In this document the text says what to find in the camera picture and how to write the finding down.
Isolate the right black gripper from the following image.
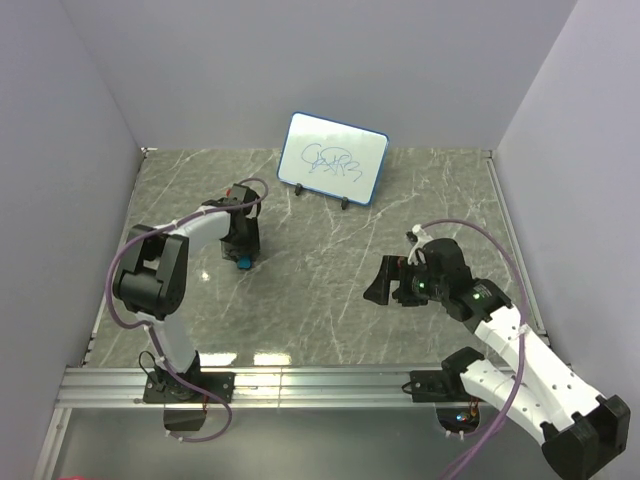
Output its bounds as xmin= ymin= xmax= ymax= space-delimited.
xmin=363 ymin=254 xmax=448 ymax=306

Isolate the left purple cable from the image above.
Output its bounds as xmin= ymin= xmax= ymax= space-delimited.
xmin=105 ymin=177 xmax=270 ymax=443

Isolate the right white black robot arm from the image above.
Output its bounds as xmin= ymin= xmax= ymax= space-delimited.
xmin=363 ymin=255 xmax=631 ymax=479

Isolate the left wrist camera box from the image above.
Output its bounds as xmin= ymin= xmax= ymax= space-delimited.
xmin=226 ymin=183 xmax=259 ymax=205

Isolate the blue heart-shaped eraser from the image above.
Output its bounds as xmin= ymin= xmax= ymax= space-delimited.
xmin=236 ymin=256 xmax=252 ymax=270

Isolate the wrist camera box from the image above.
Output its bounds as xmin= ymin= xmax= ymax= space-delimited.
xmin=226 ymin=183 xmax=259 ymax=205
xmin=421 ymin=238 xmax=467 ymax=274

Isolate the aluminium mounting rail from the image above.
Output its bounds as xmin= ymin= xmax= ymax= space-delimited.
xmin=54 ymin=364 xmax=516 ymax=409

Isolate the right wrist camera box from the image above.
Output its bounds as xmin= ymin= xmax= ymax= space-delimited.
xmin=421 ymin=238 xmax=467 ymax=274

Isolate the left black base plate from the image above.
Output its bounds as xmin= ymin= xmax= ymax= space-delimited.
xmin=143 ymin=370 xmax=235 ymax=404

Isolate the blue-framed whiteboard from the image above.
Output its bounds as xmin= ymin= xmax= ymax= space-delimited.
xmin=276 ymin=112 xmax=389 ymax=206

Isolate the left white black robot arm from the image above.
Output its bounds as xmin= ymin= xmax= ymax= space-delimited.
xmin=107 ymin=187 xmax=262 ymax=402

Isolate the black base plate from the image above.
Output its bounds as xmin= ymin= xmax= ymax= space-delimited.
xmin=404 ymin=370 xmax=470 ymax=403
xmin=143 ymin=370 xmax=235 ymax=404

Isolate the right side aluminium rail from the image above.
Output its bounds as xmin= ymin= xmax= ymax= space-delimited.
xmin=481 ymin=150 xmax=549 ymax=342

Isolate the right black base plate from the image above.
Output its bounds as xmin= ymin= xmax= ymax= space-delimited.
xmin=404 ymin=370 xmax=470 ymax=403

